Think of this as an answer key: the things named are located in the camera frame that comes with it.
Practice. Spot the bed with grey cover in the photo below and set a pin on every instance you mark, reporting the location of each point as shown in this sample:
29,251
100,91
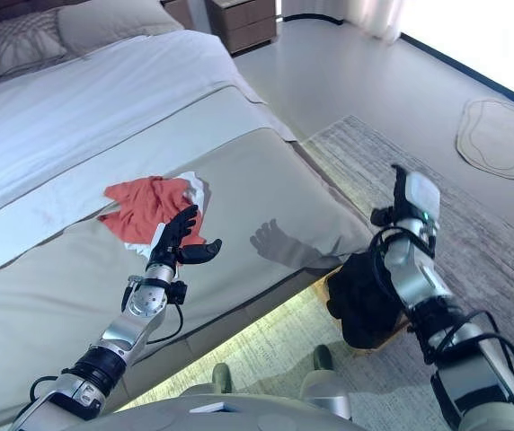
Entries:
261,193

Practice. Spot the robot left leg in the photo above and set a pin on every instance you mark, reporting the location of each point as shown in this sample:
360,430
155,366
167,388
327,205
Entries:
222,381

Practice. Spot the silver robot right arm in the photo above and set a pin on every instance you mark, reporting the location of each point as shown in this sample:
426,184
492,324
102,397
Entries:
412,265

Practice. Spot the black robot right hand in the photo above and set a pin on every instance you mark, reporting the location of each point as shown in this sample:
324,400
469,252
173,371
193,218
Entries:
423,193

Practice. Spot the robot right leg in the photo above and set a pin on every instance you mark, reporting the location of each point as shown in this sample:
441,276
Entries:
326,390

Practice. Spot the grey striped rug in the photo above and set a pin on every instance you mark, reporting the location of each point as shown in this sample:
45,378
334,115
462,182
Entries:
486,269

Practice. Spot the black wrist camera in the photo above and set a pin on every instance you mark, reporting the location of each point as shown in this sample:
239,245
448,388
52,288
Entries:
382,216
179,292

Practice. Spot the small beige floor mat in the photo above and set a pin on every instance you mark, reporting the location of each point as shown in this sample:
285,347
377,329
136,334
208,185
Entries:
495,139

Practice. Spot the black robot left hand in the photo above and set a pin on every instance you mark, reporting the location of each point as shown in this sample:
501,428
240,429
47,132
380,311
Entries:
169,242

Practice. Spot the brown wooden side cabinet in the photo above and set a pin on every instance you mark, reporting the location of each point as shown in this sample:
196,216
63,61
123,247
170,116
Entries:
178,13

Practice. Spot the plain beige pillow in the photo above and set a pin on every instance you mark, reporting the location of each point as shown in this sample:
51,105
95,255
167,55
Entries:
113,27

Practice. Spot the orange red garment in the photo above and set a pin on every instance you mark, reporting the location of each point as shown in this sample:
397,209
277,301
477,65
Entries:
144,206

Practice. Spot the white sheer curtain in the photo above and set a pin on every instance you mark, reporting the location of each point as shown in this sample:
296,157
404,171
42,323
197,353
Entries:
365,18

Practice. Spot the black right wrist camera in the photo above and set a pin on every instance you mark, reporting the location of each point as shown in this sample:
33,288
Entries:
382,216

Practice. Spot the grey bed base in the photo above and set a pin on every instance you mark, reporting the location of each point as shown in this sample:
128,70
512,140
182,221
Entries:
203,332

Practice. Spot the dark window frame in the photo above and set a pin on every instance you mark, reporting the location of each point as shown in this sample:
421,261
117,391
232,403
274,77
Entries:
463,68

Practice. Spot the white blue chest tag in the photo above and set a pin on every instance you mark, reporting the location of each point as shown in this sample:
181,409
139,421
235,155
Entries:
210,408

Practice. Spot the pale robot torso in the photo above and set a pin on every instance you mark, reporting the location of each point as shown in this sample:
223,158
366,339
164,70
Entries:
261,417

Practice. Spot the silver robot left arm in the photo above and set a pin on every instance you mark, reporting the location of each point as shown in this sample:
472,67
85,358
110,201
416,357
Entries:
135,328

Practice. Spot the white garment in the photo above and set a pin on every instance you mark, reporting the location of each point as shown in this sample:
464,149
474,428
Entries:
196,184

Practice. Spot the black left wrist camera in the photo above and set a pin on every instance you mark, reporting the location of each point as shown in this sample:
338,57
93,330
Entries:
179,292

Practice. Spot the white duvet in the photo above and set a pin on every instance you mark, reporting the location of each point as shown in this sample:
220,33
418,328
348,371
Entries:
82,99

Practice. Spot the robot leg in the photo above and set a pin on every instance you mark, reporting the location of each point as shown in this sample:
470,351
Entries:
326,390
222,381

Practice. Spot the pale grey piped bed sheet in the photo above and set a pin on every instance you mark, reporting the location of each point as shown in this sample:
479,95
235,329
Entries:
216,125

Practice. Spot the black garment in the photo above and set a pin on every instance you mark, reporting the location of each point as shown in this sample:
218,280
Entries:
360,301

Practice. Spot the textured grey pillow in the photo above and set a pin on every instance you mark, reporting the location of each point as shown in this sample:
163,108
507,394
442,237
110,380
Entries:
28,42

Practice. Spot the brown wooden nightstand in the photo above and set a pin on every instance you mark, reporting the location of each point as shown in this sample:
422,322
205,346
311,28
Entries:
243,22

